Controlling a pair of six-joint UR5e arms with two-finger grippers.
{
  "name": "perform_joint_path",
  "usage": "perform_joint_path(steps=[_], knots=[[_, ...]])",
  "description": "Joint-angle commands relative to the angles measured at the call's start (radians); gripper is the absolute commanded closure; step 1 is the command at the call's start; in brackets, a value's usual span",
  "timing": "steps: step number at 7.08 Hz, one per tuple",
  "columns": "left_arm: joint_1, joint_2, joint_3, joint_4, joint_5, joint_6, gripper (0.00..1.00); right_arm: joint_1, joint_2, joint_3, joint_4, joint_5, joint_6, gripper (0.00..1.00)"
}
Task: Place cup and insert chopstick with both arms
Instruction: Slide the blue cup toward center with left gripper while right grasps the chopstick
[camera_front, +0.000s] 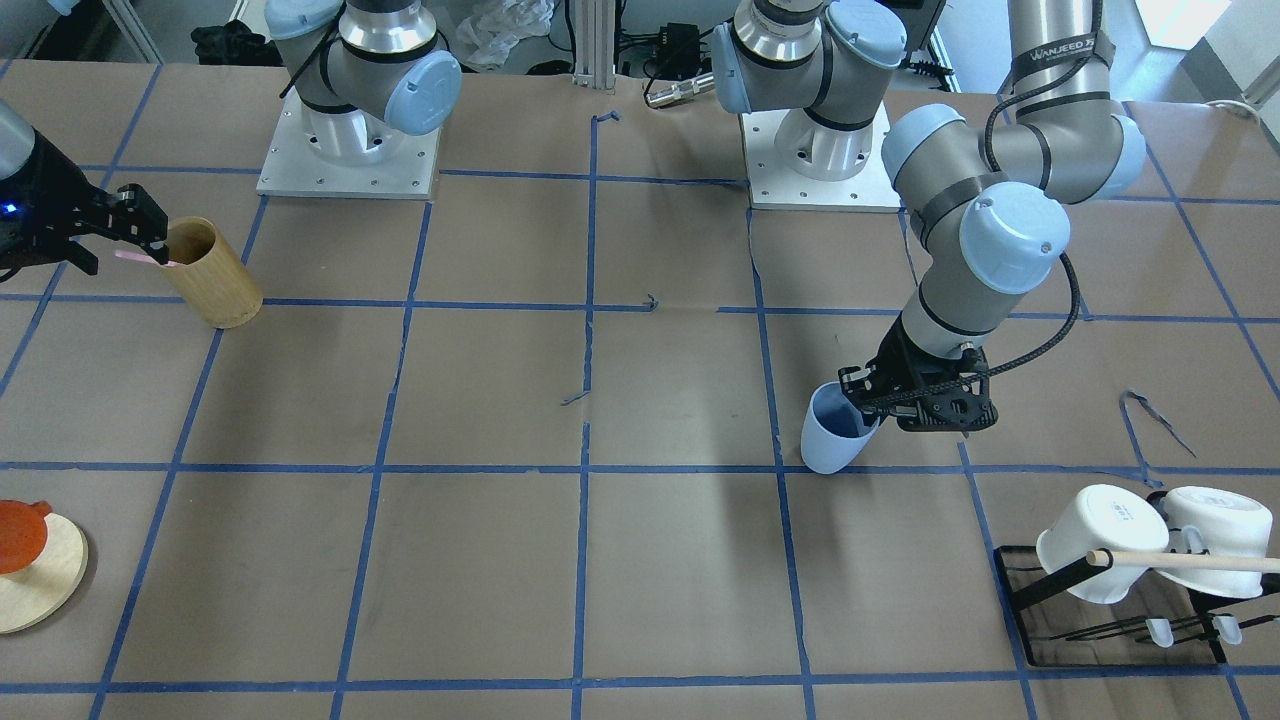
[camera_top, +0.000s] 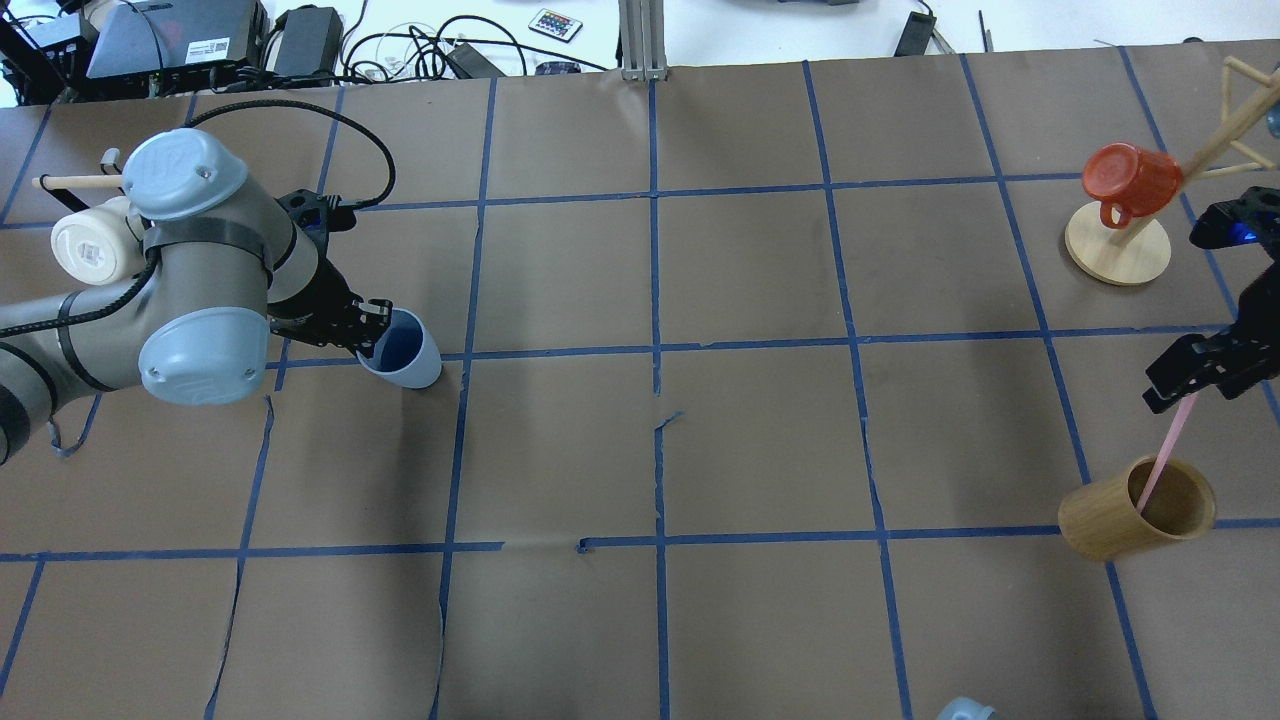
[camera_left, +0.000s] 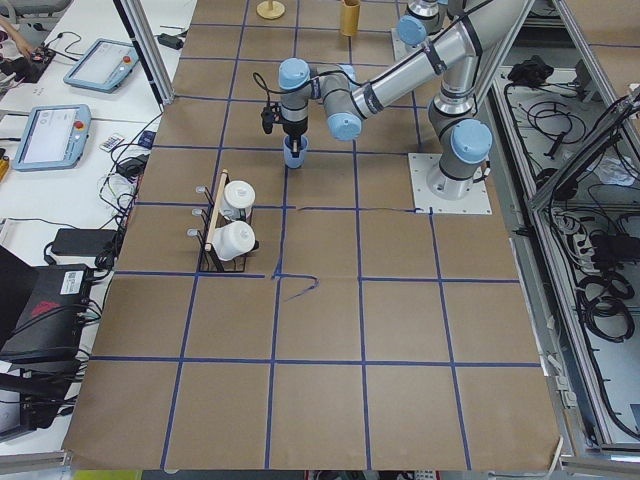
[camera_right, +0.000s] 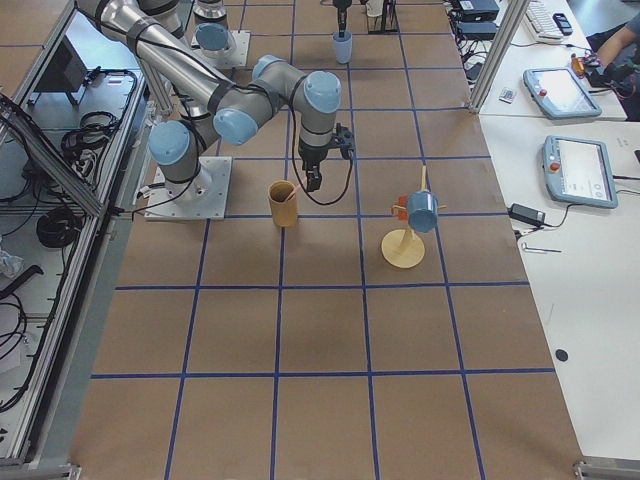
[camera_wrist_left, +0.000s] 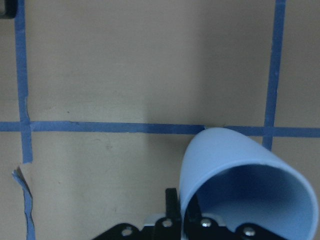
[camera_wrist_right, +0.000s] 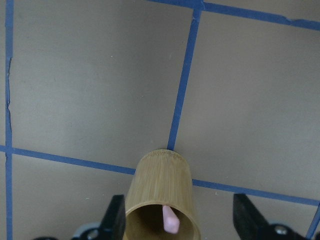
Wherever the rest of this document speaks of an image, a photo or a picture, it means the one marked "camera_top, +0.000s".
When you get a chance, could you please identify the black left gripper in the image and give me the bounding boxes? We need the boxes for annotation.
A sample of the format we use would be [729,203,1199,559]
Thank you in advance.
[268,190,393,359]

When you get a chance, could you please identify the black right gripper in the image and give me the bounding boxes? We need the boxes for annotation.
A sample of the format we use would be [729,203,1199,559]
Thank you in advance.
[1144,186,1279,414]

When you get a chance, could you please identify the light blue plastic cup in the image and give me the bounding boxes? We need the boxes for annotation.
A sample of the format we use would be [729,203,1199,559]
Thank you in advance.
[356,307,443,389]

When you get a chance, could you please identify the pink chopstick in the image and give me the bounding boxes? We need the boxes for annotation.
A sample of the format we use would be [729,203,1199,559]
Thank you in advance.
[1135,395,1198,515]

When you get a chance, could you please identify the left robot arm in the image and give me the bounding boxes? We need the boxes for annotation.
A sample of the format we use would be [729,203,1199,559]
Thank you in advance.
[1,128,393,461]

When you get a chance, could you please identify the bamboo chopstick holder cup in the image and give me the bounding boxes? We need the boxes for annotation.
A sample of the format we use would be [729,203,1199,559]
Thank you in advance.
[1057,456,1219,562]

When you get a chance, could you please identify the wooden mug tree stand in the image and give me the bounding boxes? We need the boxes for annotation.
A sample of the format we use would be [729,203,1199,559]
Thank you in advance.
[1064,56,1279,286]

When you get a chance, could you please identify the orange red mug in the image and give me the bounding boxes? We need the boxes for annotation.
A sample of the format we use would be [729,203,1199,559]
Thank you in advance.
[1082,142,1184,231]

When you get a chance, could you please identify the white mug near rack end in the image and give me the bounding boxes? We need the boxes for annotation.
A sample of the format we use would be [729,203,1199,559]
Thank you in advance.
[50,196,146,286]

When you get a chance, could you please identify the black power adapter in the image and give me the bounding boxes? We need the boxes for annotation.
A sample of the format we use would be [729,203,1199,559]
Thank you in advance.
[269,5,343,82]

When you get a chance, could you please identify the remote control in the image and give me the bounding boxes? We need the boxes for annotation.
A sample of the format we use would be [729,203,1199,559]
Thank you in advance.
[527,8,584,44]

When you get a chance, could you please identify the black computer box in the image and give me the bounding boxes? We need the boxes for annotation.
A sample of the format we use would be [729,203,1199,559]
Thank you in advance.
[86,1,269,81]

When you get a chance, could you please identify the blue mug on tree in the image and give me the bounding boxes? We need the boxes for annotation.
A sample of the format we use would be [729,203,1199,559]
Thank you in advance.
[936,697,1000,720]

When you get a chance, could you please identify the wooden rack handle rod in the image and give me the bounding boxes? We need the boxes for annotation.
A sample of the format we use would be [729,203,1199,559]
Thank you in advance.
[31,174,124,192]

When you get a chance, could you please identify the black wire mug rack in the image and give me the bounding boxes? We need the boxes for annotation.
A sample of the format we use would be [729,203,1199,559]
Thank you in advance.
[29,147,125,213]

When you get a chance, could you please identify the aluminium frame post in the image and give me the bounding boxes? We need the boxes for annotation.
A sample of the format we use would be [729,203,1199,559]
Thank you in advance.
[618,0,669,82]

